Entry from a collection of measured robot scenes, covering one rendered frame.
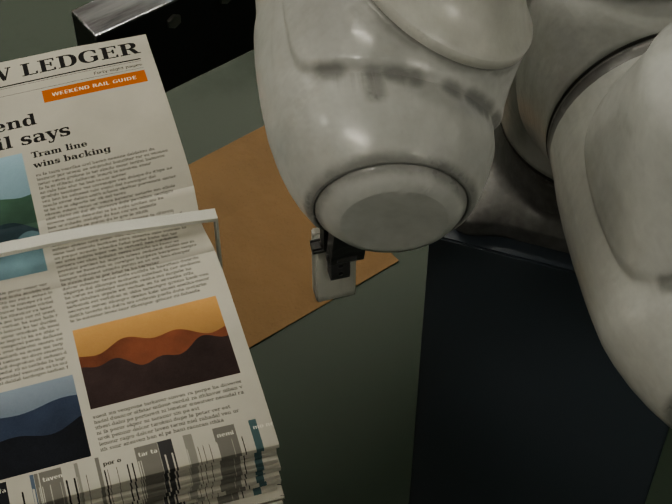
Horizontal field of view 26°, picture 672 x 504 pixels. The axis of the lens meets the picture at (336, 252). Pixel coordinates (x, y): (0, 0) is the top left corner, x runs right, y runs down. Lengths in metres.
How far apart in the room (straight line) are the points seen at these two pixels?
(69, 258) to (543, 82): 0.32
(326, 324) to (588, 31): 1.41
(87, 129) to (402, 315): 1.27
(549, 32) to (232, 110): 1.68
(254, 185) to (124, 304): 1.50
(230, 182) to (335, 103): 1.78
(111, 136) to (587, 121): 0.35
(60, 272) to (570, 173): 0.33
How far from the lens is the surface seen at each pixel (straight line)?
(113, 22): 1.51
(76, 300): 0.94
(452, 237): 1.04
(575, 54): 0.88
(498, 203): 1.04
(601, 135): 0.81
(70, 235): 0.96
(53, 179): 1.01
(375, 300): 2.26
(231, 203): 2.40
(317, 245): 1.03
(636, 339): 0.78
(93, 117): 1.04
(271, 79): 0.70
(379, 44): 0.66
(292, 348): 2.21
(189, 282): 0.94
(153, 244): 0.96
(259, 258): 2.32
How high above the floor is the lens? 1.79
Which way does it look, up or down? 50 degrees down
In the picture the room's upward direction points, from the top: straight up
